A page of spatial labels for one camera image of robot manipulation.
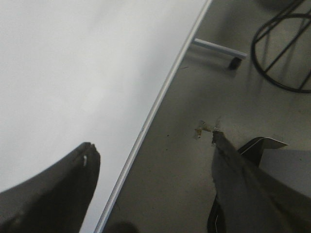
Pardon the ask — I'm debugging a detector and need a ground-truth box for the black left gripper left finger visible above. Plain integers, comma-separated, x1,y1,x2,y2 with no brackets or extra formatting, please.
0,142,101,233

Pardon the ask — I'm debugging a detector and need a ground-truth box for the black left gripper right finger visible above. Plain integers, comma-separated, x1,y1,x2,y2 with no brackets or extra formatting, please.
211,131,311,233

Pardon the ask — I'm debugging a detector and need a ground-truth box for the large white whiteboard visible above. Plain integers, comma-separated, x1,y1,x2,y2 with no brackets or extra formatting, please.
0,0,211,233

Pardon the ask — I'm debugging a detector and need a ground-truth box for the grey whiteboard stand leg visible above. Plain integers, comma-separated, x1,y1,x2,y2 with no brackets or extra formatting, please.
191,38,247,60

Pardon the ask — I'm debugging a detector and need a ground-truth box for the black caster wheel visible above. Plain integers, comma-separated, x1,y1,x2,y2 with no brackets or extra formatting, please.
228,57,242,70

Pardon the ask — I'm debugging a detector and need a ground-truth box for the grey metal bracket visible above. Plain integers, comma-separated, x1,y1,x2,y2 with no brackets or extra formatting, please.
238,137,288,167

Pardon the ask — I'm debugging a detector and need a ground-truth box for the black wire stool base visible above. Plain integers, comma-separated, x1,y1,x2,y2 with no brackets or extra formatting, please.
250,0,311,94

